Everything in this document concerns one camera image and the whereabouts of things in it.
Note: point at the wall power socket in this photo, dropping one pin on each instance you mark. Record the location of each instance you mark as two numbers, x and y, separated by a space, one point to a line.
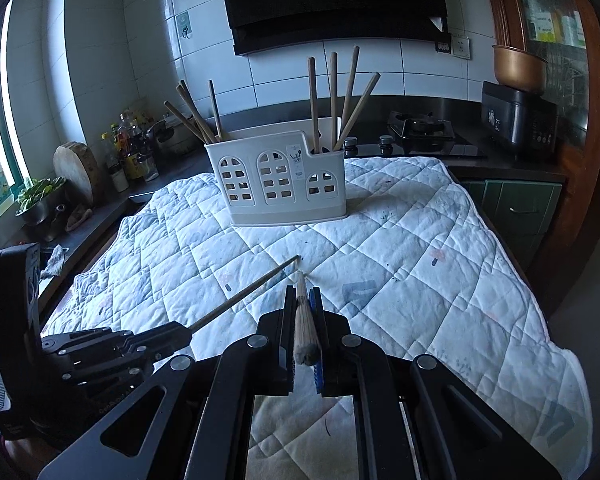
461 47

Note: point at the white quilted cloth mat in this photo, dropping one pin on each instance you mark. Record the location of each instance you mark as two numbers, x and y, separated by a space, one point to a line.
412 266

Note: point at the black gas stove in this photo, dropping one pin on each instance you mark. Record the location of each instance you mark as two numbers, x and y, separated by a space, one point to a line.
413 135

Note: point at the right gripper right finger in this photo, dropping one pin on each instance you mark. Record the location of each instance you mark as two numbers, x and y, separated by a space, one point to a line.
324 382

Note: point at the copper pot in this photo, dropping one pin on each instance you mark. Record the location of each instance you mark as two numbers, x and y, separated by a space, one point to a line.
519 69

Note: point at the condiment bottles group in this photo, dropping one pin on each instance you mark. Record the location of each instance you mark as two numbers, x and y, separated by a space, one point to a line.
132 150

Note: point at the round wooden cutting board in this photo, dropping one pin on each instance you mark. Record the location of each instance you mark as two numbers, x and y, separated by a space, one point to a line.
75 162

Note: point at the white utensil holder caddy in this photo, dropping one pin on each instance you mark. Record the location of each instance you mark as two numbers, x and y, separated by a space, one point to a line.
269 176

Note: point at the black range hood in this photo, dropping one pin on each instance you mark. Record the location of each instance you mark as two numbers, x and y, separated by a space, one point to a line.
259 25

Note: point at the green wall hook sticker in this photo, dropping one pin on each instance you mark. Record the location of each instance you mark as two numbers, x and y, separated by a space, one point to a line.
183 25

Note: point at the bowl of green vegetables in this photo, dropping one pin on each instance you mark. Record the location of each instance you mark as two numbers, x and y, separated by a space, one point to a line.
40 199

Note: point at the wooden glass cabinet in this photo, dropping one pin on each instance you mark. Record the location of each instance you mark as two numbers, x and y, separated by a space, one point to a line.
550 51

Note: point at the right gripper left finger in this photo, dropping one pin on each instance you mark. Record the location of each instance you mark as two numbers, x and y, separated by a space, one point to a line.
285 342

